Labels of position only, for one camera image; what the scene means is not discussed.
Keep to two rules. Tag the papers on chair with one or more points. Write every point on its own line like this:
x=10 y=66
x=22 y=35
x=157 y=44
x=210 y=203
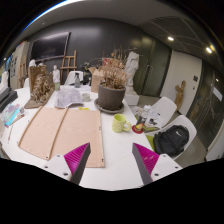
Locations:
x=155 y=118

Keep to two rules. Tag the round ceiling spotlight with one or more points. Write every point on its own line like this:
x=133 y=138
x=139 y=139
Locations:
x=170 y=38
x=209 y=50

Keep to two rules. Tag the small white cup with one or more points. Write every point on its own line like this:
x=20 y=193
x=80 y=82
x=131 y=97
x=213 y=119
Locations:
x=86 y=97

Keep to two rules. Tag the cardboard box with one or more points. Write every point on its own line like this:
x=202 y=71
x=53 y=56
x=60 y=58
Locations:
x=96 y=80

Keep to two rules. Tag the colourful book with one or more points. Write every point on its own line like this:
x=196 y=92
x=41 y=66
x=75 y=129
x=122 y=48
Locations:
x=10 y=113

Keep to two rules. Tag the large white robed statue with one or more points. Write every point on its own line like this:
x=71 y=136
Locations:
x=132 y=70

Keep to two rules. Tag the grey plant saucer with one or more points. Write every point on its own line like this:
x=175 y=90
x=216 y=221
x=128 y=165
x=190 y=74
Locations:
x=100 y=108

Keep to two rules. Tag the black backpack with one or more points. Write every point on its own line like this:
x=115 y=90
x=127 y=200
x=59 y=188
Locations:
x=171 y=141

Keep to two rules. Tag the white cabinet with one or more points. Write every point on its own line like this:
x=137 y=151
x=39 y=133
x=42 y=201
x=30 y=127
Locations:
x=20 y=63

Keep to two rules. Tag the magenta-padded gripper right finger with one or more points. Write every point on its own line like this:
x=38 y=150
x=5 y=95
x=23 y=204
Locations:
x=146 y=160

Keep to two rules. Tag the white chair with green cushion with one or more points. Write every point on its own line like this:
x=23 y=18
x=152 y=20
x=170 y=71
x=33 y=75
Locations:
x=188 y=121

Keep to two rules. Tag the grey spray bottle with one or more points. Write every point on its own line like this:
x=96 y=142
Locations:
x=77 y=81

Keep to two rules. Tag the red box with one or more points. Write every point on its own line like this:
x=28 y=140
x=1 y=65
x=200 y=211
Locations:
x=108 y=62

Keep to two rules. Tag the pale green bottle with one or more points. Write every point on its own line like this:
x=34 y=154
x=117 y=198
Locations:
x=57 y=86

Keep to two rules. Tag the plain white chair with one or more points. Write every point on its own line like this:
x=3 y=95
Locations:
x=70 y=78

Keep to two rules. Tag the black wall screen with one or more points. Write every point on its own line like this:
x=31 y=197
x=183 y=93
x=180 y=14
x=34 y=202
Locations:
x=50 y=46

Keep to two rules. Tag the dark pot with dried plant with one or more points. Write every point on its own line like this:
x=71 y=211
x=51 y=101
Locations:
x=111 y=98

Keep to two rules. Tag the light wooden panel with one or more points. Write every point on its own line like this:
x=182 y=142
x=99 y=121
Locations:
x=66 y=133

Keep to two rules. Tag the flat round red coaster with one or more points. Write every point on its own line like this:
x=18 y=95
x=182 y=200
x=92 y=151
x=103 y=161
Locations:
x=135 y=130

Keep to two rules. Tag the yellow-green mug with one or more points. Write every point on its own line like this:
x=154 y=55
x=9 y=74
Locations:
x=119 y=123

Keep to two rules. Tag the small white bust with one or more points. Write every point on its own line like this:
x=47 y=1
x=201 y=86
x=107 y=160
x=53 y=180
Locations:
x=32 y=63

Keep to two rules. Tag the white statue pedestal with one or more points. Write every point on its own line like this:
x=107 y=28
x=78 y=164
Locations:
x=131 y=99

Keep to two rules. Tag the long ceiling strip light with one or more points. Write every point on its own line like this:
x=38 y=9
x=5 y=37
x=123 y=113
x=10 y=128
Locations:
x=46 y=13

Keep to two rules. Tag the wooden easel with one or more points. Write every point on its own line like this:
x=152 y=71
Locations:
x=68 y=65

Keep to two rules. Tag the black flat boxes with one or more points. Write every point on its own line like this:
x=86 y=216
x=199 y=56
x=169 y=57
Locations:
x=7 y=98

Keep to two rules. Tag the small white standing figure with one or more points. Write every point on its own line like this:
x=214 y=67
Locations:
x=56 y=74

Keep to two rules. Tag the pencil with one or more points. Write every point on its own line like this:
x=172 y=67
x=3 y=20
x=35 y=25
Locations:
x=10 y=133

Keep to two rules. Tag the newspaper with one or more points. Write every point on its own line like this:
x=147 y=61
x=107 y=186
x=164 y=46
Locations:
x=68 y=97

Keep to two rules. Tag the small flat yellow item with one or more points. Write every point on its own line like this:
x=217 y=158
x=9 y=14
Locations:
x=83 y=108

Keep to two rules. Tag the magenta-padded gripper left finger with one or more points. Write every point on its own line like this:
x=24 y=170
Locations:
x=75 y=160

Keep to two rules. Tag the wooden wall figure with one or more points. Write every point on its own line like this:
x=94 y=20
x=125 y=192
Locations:
x=180 y=95

